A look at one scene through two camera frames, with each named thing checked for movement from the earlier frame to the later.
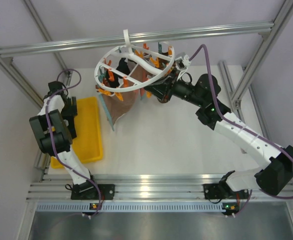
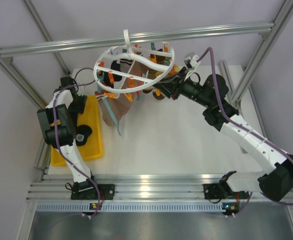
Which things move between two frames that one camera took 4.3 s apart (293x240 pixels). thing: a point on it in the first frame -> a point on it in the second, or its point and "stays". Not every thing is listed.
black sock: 123,66 -> 115,65
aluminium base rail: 143,188 stays
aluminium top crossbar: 196,34 stays
